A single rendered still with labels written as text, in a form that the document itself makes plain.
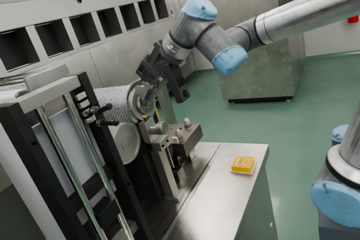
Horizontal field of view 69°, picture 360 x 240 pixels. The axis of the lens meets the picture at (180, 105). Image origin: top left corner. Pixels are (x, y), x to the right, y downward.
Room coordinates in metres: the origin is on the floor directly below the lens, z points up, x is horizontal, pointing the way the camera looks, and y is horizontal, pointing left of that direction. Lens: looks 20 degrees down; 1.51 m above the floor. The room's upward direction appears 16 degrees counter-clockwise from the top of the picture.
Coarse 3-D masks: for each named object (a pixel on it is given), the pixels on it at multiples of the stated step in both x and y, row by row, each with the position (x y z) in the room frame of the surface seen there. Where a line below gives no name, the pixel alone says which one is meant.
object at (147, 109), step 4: (136, 100) 0.80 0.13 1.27; (140, 100) 0.79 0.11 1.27; (136, 104) 0.79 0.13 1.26; (140, 104) 0.79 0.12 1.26; (152, 104) 0.83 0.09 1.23; (140, 108) 0.78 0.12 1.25; (144, 108) 0.80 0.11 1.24; (148, 108) 0.81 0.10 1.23; (152, 108) 0.83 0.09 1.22; (140, 112) 0.79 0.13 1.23; (144, 112) 0.79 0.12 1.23; (148, 112) 0.81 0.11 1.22
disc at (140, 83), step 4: (132, 84) 0.81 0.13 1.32; (136, 84) 0.83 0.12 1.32; (140, 84) 0.84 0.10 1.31; (132, 88) 0.81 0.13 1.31; (128, 92) 0.79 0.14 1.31; (128, 96) 0.78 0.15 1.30; (128, 100) 0.78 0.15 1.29; (128, 104) 0.77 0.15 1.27; (128, 108) 0.77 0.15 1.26; (128, 112) 0.76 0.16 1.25; (132, 116) 0.77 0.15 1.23; (152, 116) 0.85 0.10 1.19; (132, 120) 0.77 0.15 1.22; (136, 120) 0.78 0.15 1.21; (136, 124) 0.78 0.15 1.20
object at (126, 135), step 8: (112, 128) 0.72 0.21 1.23; (120, 128) 0.72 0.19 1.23; (128, 128) 0.75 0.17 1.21; (136, 128) 0.77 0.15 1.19; (112, 136) 0.69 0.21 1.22; (120, 136) 0.71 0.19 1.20; (128, 136) 0.73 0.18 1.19; (136, 136) 0.76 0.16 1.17; (120, 144) 0.71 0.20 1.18; (128, 144) 0.73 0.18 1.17; (136, 144) 0.75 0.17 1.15; (120, 152) 0.70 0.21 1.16; (128, 152) 0.72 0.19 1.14; (136, 152) 0.74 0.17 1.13; (128, 160) 0.70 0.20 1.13
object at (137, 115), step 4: (132, 92) 0.80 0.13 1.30; (136, 92) 0.80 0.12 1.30; (132, 96) 0.79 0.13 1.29; (136, 96) 0.80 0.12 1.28; (132, 100) 0.78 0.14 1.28; (132, 104) 0.78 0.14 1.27; (132, 108) 0.77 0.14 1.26; (136, 108) 0.78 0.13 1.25; (132, 112) 0.78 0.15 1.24; (136, 112) 0.78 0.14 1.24; (152, 112) 0.84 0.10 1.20; (136, 116) 0.78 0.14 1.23; (140, 116) 0.79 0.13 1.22; (140, 120) 0.79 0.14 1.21
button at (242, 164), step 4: (236, 156) 0.87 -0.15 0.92; (240, 156) 0.86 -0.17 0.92; (244, 156) 0.85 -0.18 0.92; (248, 156) 0.84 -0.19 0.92; (236, 160) 0.84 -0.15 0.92; (240, 160) 0.83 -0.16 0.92; (244, 160) 0.83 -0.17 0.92; (248, 160) 0.82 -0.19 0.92; (252, 160) 0.82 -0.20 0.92; (232, 164) 0.82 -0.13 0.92; (236, 164) 0.82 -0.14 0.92; (240, 164) 0.81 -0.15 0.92; (244, 164) 0.80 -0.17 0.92; (248, 164) 0.80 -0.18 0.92; (252, 164) 0.81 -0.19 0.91; (232, 168) 0.81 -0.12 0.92; (236, 168) 0.80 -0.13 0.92; (240, 168) 0.80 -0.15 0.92; (244, 168) 0.79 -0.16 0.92; (248, 168) 0.78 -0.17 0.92
